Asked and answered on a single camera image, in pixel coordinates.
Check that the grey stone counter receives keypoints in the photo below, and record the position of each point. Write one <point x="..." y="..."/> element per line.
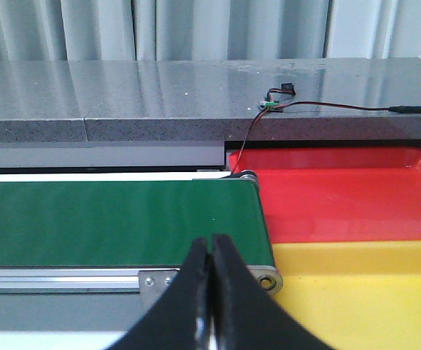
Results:
<point x="323" y="99"/>

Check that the grey curtain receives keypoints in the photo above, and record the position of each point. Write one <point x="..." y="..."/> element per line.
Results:
<point x="208" y="30"/>

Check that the aluminium conveyor frame rail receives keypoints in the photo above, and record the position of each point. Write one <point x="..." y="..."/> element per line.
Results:
<point x="150" y="282"/>

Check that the small green circuit board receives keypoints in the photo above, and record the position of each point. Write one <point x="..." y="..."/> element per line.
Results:
<point x="270" y="105"/>

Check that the green conveyor belt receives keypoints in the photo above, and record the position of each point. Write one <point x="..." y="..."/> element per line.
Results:
<point x="126" y="224"/>

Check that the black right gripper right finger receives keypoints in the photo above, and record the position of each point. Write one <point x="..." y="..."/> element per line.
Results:
<point x="246" y="317"/>

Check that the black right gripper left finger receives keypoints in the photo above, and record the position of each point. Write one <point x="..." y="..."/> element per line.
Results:
<point x="179" y="319"/>

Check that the red plastic tray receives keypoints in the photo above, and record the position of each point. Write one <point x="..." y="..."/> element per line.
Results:
<point x="337" y="194"/>

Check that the yellow plastic tray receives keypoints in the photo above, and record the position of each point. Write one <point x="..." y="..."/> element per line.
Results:
<point x="354" y="295"/>

